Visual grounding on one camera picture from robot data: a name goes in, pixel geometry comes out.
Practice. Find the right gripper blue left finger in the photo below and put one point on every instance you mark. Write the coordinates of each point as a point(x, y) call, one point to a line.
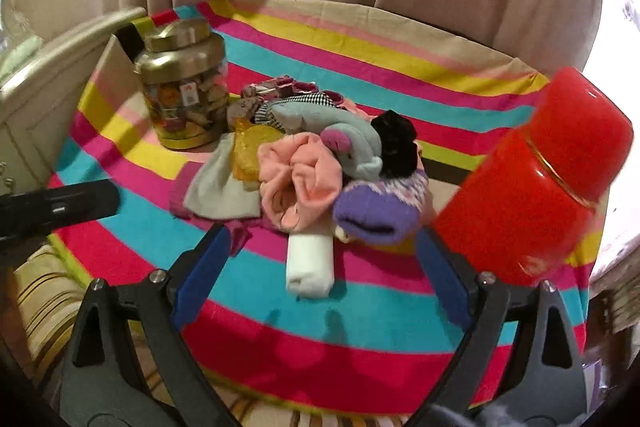
point(102, 381)

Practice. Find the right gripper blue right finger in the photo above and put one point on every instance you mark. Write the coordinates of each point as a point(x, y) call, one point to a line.
point(543, 383)

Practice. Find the purple knitted sock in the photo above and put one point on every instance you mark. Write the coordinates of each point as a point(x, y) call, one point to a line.
point(386, 211)

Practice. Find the yellow orange cloth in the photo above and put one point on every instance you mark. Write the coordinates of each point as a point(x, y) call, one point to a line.
point(248, 138)

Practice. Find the black fuzzy scrunchie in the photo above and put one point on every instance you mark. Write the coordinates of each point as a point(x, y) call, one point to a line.
point(399, 150)

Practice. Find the pink fleece cloth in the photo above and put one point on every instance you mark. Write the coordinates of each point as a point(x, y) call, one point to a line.
point(300, 179)

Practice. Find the grey blue plush sock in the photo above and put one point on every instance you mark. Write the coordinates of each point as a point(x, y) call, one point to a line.
point(352, 140)

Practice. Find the pink floral bow scarf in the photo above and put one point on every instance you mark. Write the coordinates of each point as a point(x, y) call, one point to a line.
point(254, 95)

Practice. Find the striped plush cushion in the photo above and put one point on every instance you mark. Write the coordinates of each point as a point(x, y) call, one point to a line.
point(49, 297)

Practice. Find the cream carved cabinet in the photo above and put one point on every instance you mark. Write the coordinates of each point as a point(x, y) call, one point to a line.
point(38, 102)

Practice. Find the multicolour striped table cloth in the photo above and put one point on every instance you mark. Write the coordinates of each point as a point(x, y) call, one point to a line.
point(320, 306)

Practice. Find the red thermos flask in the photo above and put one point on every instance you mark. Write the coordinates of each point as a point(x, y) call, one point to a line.
point(525, 209)

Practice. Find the magenta knitted cloth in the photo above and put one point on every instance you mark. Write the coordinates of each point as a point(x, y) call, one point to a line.
point(182, 199)

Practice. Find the pale green ribbed cloth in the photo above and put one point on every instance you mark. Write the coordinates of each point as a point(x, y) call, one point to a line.
point(215, 194)

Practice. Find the gold lidded snack jar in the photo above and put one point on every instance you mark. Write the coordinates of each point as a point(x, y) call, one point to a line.
point(183, 72)

